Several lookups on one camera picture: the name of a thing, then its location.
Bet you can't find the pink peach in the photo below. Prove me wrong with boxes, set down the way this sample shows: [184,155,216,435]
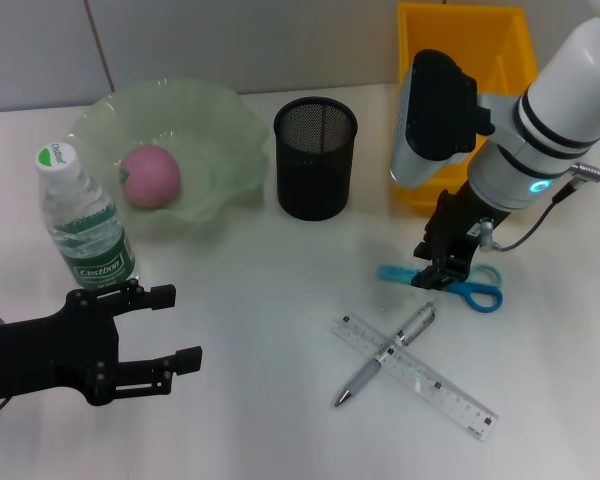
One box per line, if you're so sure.
[118,144,182,210]

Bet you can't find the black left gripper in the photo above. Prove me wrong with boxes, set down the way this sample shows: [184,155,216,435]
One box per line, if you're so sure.
[0,279,204,407]

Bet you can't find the green label water bottle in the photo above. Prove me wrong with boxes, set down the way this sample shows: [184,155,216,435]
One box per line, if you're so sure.
[34,141,140,291]

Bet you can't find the transparent plastic ruler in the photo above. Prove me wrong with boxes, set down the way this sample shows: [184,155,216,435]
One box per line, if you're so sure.
[332,312,500,444]

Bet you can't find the green wavy glass fruit plate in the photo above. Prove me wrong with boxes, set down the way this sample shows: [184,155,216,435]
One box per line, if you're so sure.
[68,76,271,242]

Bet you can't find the black mesh pen holder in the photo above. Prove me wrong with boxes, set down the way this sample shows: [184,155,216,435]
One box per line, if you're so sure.
[272,96,358,221]

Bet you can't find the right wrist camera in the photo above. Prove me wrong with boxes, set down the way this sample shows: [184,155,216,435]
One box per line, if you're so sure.
[389,48,496,190]

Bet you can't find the blue scissors with sheath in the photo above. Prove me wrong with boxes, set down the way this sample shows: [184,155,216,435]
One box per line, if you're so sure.
[375,263,505,314]

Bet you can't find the right gripper cable with connector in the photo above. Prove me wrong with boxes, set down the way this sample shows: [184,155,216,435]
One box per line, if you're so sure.
[478,160,600,254]

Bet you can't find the silver retractable pen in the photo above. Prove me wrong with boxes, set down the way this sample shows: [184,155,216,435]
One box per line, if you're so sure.
[333,298,440,409]

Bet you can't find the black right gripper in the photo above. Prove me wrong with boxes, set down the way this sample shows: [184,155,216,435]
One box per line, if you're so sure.
[412,180,511,293]

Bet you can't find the yellow plastic storage bin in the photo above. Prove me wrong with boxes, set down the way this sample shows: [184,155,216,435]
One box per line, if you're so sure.
[392,1,540,211]

